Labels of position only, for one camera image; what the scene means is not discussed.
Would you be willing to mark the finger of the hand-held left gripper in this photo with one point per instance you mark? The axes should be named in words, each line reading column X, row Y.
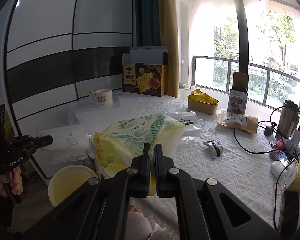
column 42, row 138
column 38, row 145

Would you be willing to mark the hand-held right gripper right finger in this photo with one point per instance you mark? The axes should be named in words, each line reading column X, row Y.
column 160, row 172

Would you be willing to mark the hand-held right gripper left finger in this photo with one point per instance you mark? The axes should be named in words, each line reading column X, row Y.
column 145, row 171

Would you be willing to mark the yellow tissue pack wrapper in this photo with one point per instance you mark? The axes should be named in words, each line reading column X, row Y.
column 120, row 145

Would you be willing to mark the cream ribbed waste bin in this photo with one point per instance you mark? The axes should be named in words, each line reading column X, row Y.
column 67, row 185

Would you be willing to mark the person's left hand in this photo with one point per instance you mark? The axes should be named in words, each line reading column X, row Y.
column 15, row 181

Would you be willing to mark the white printed plastic bag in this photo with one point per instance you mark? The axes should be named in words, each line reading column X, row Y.
column 65, row 138

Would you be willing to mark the clear plastic bag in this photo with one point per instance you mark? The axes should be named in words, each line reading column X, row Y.
column 192, row 138

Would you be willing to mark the small brown snack wrapper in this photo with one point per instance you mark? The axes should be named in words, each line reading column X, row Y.
column 215, row 150

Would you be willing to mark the white cartoon mug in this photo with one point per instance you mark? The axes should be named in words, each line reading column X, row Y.
column 102, row 97

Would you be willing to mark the kraft takeaway box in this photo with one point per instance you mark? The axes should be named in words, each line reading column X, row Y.
column 202, row 107

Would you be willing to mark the black and white wardrobe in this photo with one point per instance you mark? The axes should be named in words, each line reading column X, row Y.
column 45, row 55

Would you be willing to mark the yellow printed plastic bag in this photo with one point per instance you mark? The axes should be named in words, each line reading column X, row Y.
column 201, row 95

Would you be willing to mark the small metal bowl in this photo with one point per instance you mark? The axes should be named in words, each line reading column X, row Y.
column 183, row 85

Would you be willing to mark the brown cracker box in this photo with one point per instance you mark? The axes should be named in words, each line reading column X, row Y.
column 145, row 80

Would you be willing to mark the labelled kraft paper bag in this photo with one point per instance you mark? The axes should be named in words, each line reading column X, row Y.
column 251, row 126

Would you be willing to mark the balcony railing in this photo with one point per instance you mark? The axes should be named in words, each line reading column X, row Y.
column 193, row 72

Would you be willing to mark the small open carton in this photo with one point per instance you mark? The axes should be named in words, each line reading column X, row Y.
column 238, row 100

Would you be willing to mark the white mouse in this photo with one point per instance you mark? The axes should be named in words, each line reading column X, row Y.
column 278, row 169

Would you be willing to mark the small pink trinket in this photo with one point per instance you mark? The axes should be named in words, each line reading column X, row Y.
column 279, row 145

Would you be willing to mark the black phone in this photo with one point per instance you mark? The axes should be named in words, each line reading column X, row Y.
column 290, row 210

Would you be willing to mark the steel thermos flask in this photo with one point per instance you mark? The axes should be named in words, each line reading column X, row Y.
column 287, row 120

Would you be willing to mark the yellow curtain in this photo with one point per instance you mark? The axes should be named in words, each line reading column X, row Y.
column 168, row 30

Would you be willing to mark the teal curtain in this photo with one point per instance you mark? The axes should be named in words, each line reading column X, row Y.
column 147, row 12

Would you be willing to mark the black framed glass door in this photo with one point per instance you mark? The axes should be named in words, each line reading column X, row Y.
column 242, row 30

